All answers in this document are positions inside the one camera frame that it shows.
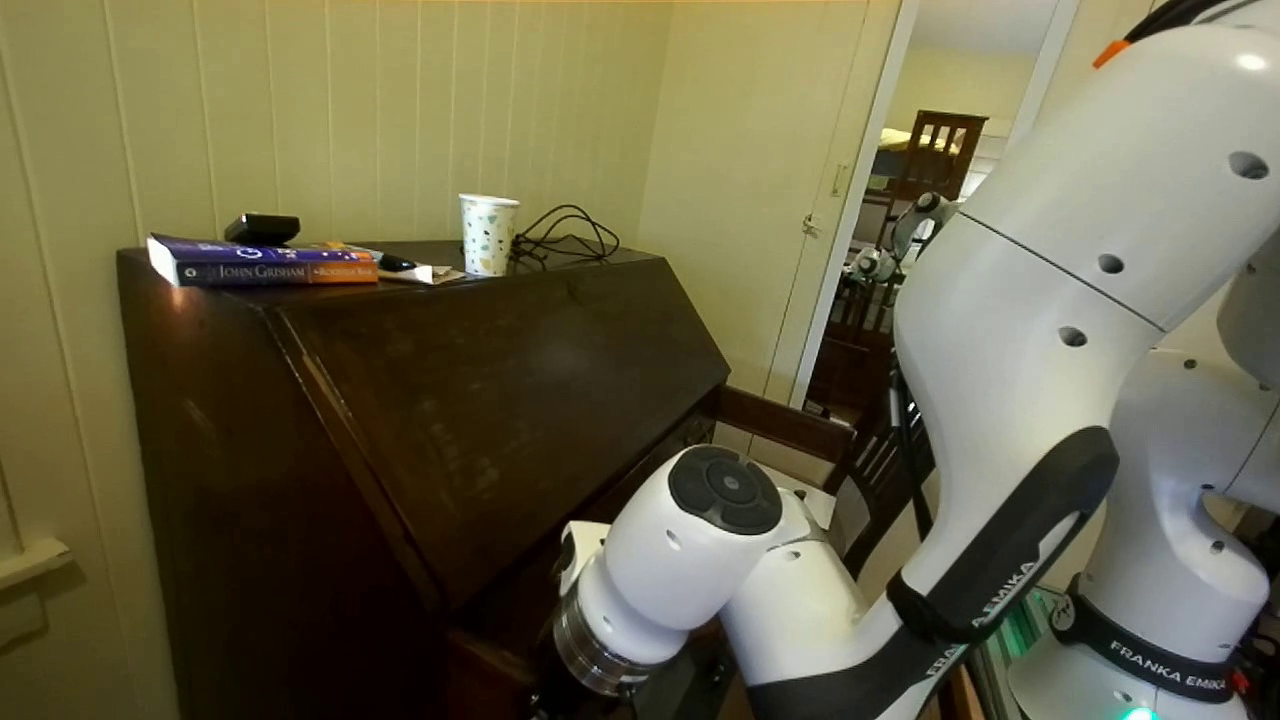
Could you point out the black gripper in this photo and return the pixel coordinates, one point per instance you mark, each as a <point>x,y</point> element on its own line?
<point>573,703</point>

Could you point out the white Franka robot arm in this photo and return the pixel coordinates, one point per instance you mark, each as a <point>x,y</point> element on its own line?
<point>1042,295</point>

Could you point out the dark wooden secretary desk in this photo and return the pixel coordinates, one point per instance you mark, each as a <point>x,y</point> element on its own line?
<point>403,424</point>

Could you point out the dark wooden chair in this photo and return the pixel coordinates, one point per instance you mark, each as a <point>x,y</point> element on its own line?
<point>881,466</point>

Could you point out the dark background furniture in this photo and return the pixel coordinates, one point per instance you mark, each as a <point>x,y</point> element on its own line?
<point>852,362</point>

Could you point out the white paper sheet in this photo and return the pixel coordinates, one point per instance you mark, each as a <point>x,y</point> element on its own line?
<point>434,273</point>

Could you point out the white dotted paper cup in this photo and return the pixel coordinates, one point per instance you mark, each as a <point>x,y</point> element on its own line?
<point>485,236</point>

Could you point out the small black object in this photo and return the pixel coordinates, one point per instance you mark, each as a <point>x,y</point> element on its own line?
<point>398,262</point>

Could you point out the purple book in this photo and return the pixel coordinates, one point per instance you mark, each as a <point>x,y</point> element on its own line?
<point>263,262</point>

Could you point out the small black box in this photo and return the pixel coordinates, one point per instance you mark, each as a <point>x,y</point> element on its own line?
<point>263,224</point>

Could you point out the wooden dining chair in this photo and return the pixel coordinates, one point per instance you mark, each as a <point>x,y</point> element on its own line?
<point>945,141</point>

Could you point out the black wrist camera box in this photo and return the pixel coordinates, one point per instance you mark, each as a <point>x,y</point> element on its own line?
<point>673,693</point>

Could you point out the white wall ledge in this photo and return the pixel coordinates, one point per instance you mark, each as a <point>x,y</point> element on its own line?
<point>30,567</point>

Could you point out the white door frame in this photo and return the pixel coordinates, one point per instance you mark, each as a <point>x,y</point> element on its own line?
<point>865,175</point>

